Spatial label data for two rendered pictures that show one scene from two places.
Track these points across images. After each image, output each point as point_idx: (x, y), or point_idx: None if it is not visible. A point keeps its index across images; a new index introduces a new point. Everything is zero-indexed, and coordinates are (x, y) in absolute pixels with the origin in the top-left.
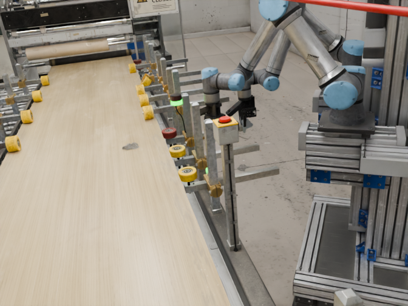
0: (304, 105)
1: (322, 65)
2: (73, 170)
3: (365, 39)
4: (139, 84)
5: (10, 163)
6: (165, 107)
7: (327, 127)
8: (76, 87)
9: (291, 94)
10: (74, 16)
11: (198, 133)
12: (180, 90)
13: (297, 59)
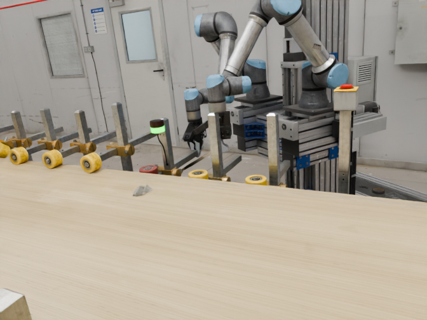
0: (103, 167)
1: (323, 52)
2: (124, 234)
3: (293, 46)
4: None
5: None
6: (108, 152)
7: (318, 110)
8: None
9: (78, 162)
10: None
11: (220, 147)
12: (125, 126)
13: (45, 137)
